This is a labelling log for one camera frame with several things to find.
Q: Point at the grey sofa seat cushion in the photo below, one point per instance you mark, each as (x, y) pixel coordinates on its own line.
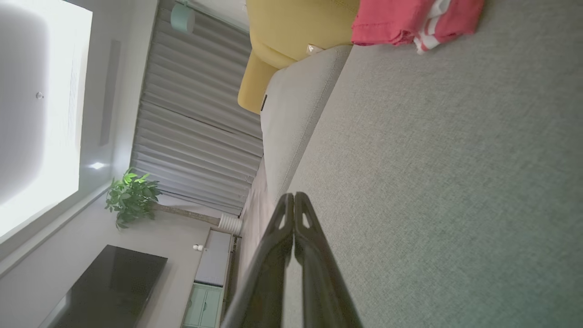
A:
(300, 105)

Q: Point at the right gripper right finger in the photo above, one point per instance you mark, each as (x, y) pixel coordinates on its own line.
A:
(323, 296)

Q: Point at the grey cabinet door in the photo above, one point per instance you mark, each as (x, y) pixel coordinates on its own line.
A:
(213, 259)

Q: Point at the small beige sofa tag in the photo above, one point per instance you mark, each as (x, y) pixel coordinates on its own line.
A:
(313, 48)

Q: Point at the red shorts with white stripe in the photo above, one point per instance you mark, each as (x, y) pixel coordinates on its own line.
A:
(464, 18)

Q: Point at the black flat television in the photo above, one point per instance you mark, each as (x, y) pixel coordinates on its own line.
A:
(109, 291)

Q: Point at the red jersey with white sleeves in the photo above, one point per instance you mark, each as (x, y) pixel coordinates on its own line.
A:
(387, 23)

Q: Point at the white ribbed plant pot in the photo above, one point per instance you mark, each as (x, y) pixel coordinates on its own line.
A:
(230, 224)

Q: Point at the wide yellow sofa backrest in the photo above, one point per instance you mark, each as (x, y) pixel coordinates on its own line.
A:
(296, 27)

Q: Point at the green tree with brown trunk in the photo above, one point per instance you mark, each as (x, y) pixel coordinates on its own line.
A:
(132, 198)

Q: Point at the recessed ceiling spotlight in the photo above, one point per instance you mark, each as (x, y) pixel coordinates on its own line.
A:
(96, 165)

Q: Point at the small white round camera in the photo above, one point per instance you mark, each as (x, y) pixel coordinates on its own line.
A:
(198, 248)

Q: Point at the green cylindrical ceiling lamp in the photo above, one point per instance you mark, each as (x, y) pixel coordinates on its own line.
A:
(183, 18)

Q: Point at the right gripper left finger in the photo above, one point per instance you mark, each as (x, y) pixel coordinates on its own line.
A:
(268, 291)

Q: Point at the long grey television cabinet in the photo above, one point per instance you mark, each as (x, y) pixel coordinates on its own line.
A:
(214, 264)

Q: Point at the large grey sofa ottoman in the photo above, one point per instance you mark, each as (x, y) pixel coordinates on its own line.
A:
(455, 182)

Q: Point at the narrow yellow sofa backrest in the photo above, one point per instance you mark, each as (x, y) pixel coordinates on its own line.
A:
(255, 86)

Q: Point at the long ceiling air vent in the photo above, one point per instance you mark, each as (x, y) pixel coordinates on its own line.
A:
(109, 91)

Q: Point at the grey pleated curtain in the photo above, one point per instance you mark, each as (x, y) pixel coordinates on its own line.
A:
(196, 127)

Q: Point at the mint green cabinet drawer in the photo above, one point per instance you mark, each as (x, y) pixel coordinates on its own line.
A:
(193, 314)
(213, 312)

